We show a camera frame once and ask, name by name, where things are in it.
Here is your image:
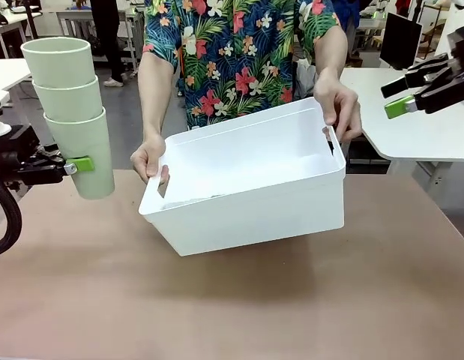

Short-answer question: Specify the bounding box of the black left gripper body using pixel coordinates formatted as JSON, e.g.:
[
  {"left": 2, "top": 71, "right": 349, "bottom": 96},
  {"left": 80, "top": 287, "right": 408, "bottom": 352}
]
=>
[{"left": 0, "top": 149, "right": 28, "bottom": 188}]

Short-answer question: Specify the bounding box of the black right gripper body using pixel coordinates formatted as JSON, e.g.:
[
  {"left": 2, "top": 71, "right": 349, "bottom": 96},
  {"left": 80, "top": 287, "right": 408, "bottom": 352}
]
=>
[{"left": 447, "top": 28, "right": 464, "bottom": 76}]

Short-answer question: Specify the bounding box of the white plastic basket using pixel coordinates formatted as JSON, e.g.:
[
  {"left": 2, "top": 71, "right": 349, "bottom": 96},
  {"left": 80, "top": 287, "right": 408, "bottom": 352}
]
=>
[{"left": 138, "top": 96, "right": 346, "bottom": 258}]

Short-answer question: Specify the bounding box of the person's right forearm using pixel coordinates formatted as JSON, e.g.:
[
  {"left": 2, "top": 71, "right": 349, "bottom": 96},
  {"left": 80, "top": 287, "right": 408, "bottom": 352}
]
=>
[{"left": 137, "top": 58, "right": 175, "bottom": 143}]

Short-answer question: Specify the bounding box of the person's left forearm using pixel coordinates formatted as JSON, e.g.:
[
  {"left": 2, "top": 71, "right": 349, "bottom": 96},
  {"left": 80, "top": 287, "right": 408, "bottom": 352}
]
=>
[{"left": 315, "top": 25, "right": 349, "bottom": 82}]

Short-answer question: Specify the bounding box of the person's left hand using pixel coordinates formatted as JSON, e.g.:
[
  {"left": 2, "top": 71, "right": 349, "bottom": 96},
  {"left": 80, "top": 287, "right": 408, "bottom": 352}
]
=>
[{"left": 313, "top": 70, "right": 364, "bottom": 144}]

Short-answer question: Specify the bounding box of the person's right hand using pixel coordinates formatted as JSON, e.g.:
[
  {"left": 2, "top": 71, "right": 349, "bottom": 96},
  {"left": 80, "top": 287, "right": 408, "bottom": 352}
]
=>
[{"left": 130, "top": 133, "right": 171, "bottom": 187}]

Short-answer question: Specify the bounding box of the black monitor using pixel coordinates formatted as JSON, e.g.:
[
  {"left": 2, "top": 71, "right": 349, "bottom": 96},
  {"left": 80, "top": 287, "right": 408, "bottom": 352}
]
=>
[{"left": 379, "top": 12, "right": 424, "bottom": 71}]

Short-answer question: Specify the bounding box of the white side table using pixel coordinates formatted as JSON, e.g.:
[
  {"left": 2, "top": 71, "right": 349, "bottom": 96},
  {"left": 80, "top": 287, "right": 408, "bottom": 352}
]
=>
[{"left": 0, "top": 58, "right": 32, "bottom": 113}]

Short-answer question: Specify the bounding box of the dark chair with grey jacket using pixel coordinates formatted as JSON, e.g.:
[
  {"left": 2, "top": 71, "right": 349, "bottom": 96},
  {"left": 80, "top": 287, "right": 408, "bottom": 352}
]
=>
[{"left": 293, "top": 55, "right": 319, "bottom": 102}]

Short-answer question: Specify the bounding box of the background person in black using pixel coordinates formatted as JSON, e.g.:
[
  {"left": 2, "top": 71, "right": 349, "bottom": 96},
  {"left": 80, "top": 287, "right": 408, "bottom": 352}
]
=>
[{"left": 89, "top": 0, "right": 126, "bottom": 88}]

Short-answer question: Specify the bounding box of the white background table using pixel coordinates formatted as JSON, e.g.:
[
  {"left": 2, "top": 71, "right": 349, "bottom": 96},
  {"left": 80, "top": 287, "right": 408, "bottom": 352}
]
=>
[{"left": 55, "top": 7, "right": 142, "bottom": 72}]

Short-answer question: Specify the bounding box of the person in floral shirt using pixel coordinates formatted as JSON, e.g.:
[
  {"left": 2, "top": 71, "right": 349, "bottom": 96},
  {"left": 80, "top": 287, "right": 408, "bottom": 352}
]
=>
[{"left": 142, "top": 0, "right": 343, "bottom": 131}]

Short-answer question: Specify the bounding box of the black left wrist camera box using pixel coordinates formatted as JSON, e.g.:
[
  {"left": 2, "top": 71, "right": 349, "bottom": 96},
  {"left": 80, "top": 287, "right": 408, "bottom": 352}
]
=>
[{"left": 0, "top": 125, "right": 40, "bottom": 152}]

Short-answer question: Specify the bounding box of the black braided cable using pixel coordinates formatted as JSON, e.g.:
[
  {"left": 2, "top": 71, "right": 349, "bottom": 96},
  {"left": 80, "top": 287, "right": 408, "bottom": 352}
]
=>
[{"left": 0, "top": 170, "right": 23, "bottom": 259}]

